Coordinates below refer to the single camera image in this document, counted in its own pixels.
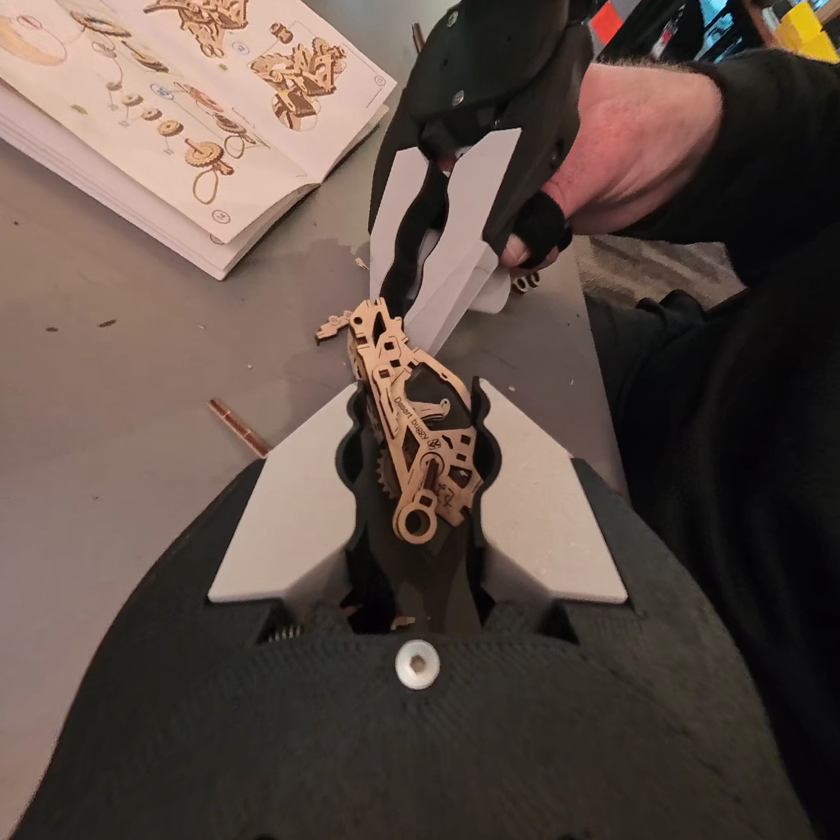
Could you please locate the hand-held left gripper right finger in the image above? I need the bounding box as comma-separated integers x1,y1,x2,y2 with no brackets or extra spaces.
469,377,630,608

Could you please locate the long notched wooden strip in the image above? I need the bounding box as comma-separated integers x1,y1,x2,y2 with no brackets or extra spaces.
209,399,271,458

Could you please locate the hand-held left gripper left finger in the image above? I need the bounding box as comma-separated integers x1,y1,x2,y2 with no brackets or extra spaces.
207,384,362,606

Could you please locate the person's black clothing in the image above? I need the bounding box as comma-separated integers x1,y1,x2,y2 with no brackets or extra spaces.
584,230,840,840

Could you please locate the open instruction booklet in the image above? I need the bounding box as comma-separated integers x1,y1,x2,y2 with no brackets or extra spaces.
0,0,398,281

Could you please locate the orange traffic cone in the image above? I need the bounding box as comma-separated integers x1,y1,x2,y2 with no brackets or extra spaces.
589,0,624,43

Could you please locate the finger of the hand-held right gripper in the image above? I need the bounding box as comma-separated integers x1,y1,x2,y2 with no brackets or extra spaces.
402,126,524,357
369,146,452,319

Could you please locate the person's right hand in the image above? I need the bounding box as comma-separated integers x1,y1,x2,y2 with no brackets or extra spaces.
502,62,724,270

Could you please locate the yellow plastic bin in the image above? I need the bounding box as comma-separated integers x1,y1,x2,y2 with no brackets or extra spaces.
777,0,840,63

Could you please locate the person's right forearm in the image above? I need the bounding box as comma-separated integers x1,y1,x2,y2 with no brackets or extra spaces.
617,47,840,283

